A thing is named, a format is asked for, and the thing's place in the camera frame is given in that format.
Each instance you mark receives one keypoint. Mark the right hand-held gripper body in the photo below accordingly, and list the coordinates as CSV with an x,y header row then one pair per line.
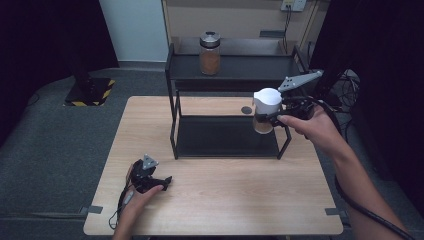
x,y
300,106

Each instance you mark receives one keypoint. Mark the black curtain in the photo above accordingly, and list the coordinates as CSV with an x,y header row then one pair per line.
x,y
390,66
40,40

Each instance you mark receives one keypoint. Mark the black two-tier metal rack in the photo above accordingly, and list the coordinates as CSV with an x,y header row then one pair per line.
x,y
233,68

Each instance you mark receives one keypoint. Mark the glass jar with white lid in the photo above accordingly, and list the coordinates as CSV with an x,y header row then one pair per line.
x,y
266,100

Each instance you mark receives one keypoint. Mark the white wall socket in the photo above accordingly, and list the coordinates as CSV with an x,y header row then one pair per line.
x,y
294,4

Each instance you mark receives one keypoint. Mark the person's left hand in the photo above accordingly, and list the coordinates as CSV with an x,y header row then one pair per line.
x,y
133,210

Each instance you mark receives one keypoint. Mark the glass jar with silver lid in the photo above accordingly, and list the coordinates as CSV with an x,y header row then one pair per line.
x,y
210,56

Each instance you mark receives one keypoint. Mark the round grey table grommet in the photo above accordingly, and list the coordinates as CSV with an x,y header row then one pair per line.
x,y
246,110

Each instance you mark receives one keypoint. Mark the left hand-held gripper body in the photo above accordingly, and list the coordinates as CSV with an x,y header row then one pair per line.
x,y
141,176

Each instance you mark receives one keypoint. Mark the grey tape piece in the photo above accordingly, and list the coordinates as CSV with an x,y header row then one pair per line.
x,y
333,211
93,209

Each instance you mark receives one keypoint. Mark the person's right hand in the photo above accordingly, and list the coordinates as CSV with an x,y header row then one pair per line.
x,y
318,131

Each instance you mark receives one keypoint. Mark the grey wall plate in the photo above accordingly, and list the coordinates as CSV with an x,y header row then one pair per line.
x,y
271,33

